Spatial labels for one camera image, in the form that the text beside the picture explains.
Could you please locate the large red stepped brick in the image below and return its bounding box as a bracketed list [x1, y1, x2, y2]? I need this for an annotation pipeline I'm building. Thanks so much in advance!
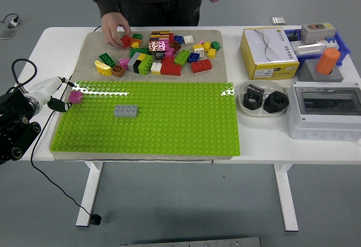
[160, 56, 182, 76]

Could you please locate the person's right hand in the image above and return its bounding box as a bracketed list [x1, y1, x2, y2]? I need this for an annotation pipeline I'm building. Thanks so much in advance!
[100, 12, 132, 48]

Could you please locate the thin black cord with plug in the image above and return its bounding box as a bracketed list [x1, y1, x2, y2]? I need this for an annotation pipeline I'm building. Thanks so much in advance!
[30, 25, 103, 226]

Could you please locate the pink square brick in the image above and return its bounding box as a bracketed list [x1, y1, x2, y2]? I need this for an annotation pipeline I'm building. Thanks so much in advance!
[68, 90, 85, 104]

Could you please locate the yellow curved brick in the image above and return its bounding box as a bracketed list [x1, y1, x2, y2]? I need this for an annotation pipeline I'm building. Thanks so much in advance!
[94, 60, 113, 77]

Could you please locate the white table leg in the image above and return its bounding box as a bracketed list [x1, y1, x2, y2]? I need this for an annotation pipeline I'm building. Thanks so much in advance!
[273, 164, 299, 232]
[75, 161, 104, 227]

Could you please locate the lime long brick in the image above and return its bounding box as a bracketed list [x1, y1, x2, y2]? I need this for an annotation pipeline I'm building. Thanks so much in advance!
[173, 49, 191, 67]

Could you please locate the orange cylinder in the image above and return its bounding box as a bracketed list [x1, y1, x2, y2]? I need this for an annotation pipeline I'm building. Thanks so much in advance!
[315, 47, 341, 76]

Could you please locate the grey-brown mat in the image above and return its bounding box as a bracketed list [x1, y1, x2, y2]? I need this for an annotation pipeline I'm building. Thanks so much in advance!
[49, 29, 235, 162]

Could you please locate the grey black lime stack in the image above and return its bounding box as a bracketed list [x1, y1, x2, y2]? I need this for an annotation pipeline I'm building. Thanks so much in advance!
[127, 52, 154, 75]

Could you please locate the white plug with black cable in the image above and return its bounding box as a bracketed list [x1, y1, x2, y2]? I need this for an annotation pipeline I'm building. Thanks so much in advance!
[0, 13, 20, 29]

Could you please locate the yellow and white carton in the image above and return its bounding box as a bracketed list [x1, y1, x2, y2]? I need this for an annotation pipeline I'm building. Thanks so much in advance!
[240, 27, 300, 81]

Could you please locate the striped multicolour brick stack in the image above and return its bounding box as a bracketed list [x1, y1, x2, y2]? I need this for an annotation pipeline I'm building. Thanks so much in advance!
[150, 30, 171, 41]

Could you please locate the white shallow dish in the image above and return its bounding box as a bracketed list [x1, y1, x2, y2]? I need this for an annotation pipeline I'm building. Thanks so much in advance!
[237, 80, 285, 117]

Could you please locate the brown square brick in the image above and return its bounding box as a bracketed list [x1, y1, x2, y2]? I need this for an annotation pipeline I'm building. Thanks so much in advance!
[111, 64, 126, 78]

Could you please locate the grey push-button switch box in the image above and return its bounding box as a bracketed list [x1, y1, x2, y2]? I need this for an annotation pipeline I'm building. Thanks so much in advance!
[300, 23, 337, 45]

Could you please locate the dark green studded brick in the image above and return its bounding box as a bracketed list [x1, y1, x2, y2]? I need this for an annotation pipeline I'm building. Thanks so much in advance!
[130, 47, 150, 58]

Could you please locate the shiny pink white block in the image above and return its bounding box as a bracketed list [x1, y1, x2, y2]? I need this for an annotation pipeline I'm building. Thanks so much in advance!
[148, 39, 170, 52]

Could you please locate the white circuit breaker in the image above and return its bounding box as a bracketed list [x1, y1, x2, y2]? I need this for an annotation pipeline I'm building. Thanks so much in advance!
[293, 39, 339, 56]

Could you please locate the person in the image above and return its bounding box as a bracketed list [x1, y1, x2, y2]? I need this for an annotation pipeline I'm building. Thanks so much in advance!
[83, 0, 226, 49]

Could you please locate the green studded baseplate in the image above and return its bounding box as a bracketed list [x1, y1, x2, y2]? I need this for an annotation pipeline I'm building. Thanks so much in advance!
[49, 80, 241, 157]

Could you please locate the purple black component strip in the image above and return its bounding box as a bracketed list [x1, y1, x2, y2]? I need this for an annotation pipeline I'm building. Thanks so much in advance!
[246, 83, 266, 95]

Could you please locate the dark green brick with circles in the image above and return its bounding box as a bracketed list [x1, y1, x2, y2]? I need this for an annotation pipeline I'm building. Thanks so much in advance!
[99, 52, 117, 68]

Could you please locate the blue plastic bin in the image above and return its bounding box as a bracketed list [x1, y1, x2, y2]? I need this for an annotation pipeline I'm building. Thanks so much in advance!
[284, 28, 351, 67]

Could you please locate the white electrical enclosure box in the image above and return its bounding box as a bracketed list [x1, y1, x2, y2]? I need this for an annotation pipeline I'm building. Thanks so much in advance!
[287, 81, 361, 142]

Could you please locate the grey long brick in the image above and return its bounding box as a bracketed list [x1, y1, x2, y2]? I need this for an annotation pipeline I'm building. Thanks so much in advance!
[113, 104, 139, 118]

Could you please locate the grey square block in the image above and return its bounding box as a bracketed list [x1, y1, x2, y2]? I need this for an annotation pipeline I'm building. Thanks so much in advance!
[297, 59, 344, 83]

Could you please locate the large black hex nut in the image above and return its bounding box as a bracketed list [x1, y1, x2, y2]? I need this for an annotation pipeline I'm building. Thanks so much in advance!
[243, 91, 265, 111]
[263, 91, 289, 114]

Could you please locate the red long brick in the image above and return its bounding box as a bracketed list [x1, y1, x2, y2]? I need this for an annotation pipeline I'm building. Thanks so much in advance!
[191, 59, 213, 74]

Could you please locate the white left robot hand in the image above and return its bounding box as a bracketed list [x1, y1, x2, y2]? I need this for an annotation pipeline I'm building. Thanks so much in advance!
[27, 76, 76, 113]

